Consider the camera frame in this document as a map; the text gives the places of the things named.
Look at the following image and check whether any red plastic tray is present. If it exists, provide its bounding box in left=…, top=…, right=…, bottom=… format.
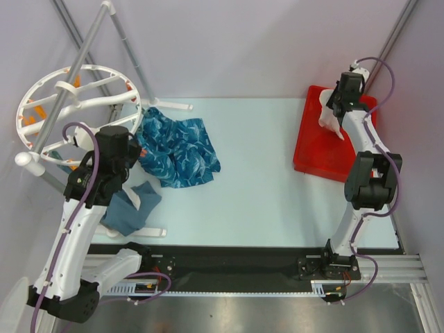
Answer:
left=293, top=85, right=357, bottom=182

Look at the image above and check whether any white round clip hanger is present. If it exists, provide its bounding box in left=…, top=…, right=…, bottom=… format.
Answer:
left=15, top=65, right=142, bottom=167

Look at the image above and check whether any grey blue sock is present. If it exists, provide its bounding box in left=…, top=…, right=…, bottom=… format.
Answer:
left=51, top=148, right=163, bottom=237

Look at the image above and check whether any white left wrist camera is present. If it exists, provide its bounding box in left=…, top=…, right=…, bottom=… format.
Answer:
left=63, top=123, right=99, bottom=151

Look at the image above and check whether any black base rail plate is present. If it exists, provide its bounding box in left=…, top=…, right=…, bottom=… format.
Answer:
left=86, top=244, right=361, bottom=296

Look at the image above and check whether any blue patterned cloth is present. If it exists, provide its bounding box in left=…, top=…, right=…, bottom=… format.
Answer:
left=136, top=108, right=221, bottom=189

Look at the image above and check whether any grey drying rack frame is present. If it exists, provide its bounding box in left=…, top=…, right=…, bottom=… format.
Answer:
left=13, top=0, right=194, bottom=241

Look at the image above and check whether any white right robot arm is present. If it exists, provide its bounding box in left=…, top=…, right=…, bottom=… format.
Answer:
left=319, top=68, right=402, bottom=279

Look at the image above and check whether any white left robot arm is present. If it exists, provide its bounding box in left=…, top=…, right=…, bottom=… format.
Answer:
left=27, top=123, right=153, bottom=332

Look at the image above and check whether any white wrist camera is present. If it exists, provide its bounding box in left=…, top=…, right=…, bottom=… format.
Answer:
left=349, top=61, right=370, bottom=81
left=63, top=123, right=99, bottom=151

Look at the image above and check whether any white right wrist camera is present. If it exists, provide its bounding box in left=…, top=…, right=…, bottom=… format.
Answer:
left=349, top=61, right=370, bottom=81

